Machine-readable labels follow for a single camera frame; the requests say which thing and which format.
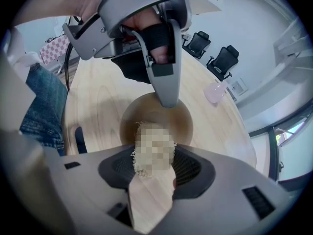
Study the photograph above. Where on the black office chair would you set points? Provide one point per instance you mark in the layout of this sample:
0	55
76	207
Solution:
198	44
223	61

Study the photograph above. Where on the brown wooden bowl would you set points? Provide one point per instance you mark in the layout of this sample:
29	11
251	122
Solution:
181	124

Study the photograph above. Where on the red white checkered cloth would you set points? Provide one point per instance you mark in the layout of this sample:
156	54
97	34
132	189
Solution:
53	49

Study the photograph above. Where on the black window frame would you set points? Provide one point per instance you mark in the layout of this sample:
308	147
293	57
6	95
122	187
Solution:
274	155

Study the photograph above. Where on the person's white printed shirt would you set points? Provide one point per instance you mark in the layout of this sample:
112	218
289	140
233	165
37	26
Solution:
27	62

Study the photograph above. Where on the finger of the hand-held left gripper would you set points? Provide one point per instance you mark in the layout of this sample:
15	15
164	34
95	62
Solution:
166	87
132	67

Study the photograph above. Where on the person's left hand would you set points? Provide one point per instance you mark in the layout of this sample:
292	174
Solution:
144	16

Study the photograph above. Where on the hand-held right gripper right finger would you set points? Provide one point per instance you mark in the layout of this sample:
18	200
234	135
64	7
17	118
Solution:
220	204

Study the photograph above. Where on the beige sponge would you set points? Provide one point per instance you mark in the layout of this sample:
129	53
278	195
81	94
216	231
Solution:
154	150

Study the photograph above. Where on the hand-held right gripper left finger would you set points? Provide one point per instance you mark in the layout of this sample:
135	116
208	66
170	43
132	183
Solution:
85	192

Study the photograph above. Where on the person's blue jeans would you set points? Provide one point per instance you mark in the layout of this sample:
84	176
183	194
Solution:
44	106

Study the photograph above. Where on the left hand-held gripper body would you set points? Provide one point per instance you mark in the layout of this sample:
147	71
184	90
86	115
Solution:
117	6

